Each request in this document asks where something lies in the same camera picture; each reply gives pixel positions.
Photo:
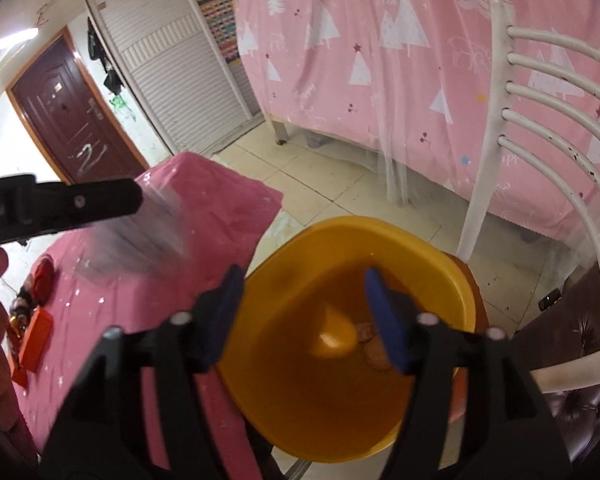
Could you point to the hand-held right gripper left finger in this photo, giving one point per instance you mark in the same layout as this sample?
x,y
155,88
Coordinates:
x,y
226,310

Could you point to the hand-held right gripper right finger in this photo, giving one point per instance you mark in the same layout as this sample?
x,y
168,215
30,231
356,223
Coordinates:
x,y
385,320

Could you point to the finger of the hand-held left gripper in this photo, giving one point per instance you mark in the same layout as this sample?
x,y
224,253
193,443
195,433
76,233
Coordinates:
x,y
80,202

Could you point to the clear plastic wrapper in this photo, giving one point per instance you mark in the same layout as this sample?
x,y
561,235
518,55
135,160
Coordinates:
x,y
135,245

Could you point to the yellow plastic basin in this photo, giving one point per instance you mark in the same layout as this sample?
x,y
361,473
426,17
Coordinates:
x,y
300,385

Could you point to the person's left forearm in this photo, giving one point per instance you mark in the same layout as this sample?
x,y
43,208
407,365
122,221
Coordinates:
x,y
0,375

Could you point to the red toy on table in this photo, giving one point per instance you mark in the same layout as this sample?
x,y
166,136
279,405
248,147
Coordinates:
x,y
44,280

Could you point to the brown door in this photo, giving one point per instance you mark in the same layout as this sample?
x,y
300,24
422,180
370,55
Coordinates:
x,y
65,110

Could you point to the dark gold trinket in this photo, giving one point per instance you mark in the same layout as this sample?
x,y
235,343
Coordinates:
x,y
20,312

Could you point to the pink star-print tablecloth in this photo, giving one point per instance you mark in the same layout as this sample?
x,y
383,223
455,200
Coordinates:
x,y
220,200

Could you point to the dark hanging bags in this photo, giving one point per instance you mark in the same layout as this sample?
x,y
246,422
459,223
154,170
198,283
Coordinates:
x,y
111,80

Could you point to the small orange box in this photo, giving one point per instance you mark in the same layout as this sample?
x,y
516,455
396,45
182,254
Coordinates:
x,y
36,340

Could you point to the white sheer net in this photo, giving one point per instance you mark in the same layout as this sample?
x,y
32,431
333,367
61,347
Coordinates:
x,y
395,180

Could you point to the white louvered door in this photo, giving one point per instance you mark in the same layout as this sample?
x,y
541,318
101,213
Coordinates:
x,y
180,75

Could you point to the red paper piece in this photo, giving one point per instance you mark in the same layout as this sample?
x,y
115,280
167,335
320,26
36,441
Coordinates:
x,y
20,374

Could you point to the small dark floor object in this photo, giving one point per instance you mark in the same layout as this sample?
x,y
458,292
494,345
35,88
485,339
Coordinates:
x,y
550,301

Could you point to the ceiling light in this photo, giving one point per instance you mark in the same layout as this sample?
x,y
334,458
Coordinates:
x,y
15,40

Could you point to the grey bed leg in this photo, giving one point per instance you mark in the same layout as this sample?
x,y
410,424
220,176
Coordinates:
x,y
281,132

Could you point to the white metal chair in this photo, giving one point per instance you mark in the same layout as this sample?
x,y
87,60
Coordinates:
x,y
485,160

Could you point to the dark tufted seat cushion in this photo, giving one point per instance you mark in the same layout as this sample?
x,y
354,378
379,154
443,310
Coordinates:
x,y
580,350

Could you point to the pink tree-print curtain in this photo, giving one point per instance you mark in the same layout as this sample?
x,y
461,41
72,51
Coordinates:
x,y
405,85

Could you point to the colourful wall chart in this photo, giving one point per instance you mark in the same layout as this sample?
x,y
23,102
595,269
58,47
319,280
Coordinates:
x,y
222,25

